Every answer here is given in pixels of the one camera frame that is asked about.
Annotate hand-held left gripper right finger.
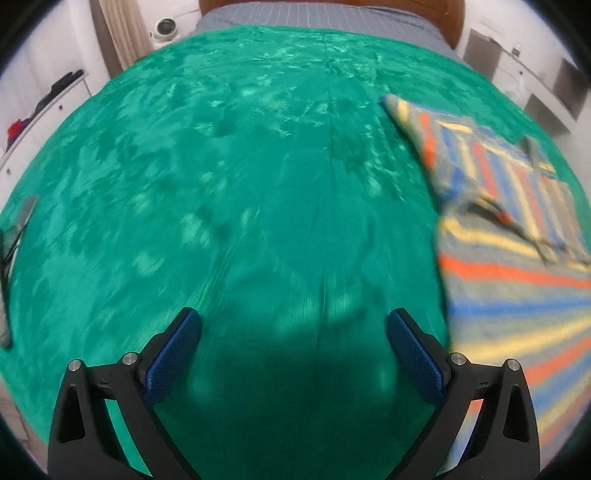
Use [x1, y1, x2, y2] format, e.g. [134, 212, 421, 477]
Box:
[386, 308, 541, 480]

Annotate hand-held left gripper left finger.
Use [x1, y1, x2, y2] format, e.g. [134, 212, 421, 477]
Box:
[47, 307, 202, 480]

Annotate striped knit sweater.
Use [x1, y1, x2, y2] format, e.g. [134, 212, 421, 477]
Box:
[381, 93, 591, 468]

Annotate dark clothes pile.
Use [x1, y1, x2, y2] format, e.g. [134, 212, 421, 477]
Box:
[32, 69, 85, 116]

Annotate green floral bedspread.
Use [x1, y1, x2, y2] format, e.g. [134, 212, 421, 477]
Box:
[0, 25, 591, 480]

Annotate small grey tool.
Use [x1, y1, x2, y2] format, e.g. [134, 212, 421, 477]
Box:
[7, 195, 39, 241]

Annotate white drawer cabinet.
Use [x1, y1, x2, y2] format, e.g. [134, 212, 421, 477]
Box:
[0, 69, 95, 185]

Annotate white desk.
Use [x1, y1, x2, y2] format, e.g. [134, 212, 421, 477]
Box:
[463, 28, 586, 137]

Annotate small white fan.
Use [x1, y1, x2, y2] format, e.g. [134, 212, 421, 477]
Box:
[150, 17, 180, 42]

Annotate beige curtain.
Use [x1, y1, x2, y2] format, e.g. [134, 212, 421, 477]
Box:
[89, 0, 153, 79]

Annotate grey pillow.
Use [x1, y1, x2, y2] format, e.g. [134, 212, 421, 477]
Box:
[193, 2, 462, 58]

